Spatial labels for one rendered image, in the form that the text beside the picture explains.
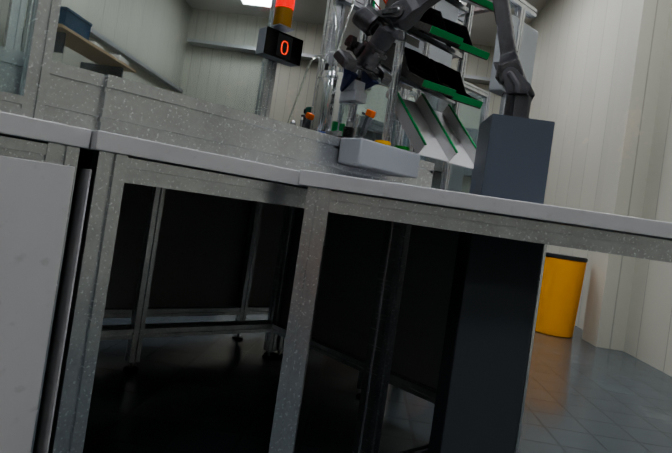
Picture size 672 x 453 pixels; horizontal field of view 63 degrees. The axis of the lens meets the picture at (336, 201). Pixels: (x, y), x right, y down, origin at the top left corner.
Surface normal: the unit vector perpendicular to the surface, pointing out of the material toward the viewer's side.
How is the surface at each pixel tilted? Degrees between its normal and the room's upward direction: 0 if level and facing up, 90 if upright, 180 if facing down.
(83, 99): 90
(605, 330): 90
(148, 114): 90
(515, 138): 90
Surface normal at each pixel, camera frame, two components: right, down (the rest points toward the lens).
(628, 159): -0.06, -0.03
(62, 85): 0.67, 0.09
